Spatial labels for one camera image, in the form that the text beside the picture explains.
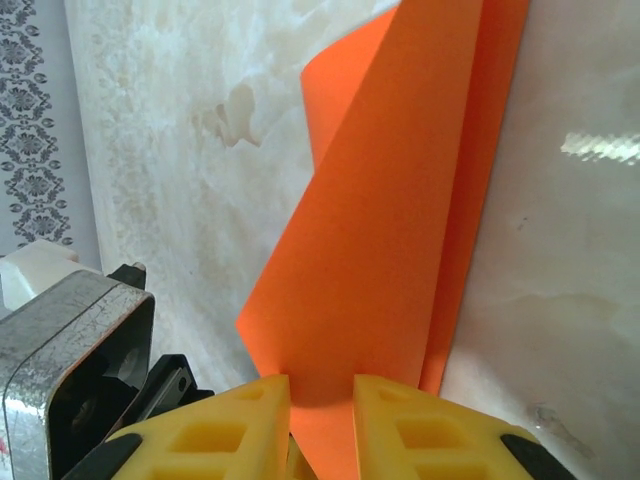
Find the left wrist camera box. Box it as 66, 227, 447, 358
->
0, 261, 155, 480

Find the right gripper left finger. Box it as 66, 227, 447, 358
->
62, 373, 292, 480

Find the orange paper sheet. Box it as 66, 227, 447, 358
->
234, 0, 531, 480

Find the white left camera mount bracket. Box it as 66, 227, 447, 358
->
0, 238, 80, 309

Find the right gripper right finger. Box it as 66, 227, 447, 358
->
352, 373, 574, 480

